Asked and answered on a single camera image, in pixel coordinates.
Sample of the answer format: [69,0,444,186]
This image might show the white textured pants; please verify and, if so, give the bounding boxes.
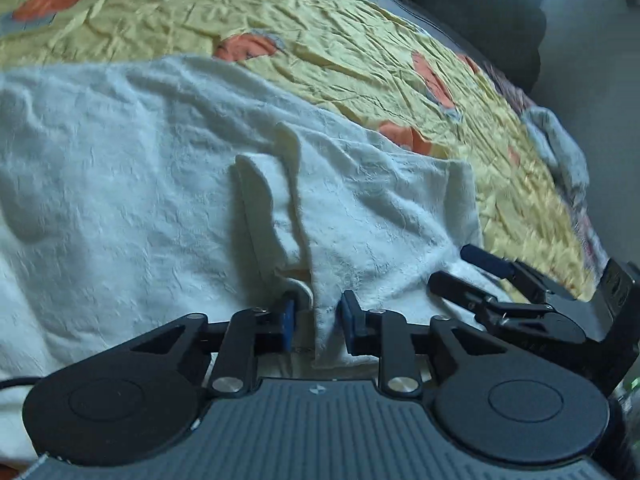
[0,54,511,466]

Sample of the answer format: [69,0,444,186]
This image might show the grey patterned cloth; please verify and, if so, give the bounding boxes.
[521,106,590,200]

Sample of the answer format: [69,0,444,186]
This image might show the yellow floral bedspread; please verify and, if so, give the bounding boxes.
[1,0,597,299]

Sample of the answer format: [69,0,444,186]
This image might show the grey pillow at headboard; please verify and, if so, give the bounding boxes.
[369,0,487,64]

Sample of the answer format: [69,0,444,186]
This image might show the black cable left side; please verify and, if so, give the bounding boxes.
[0,376,39,392]

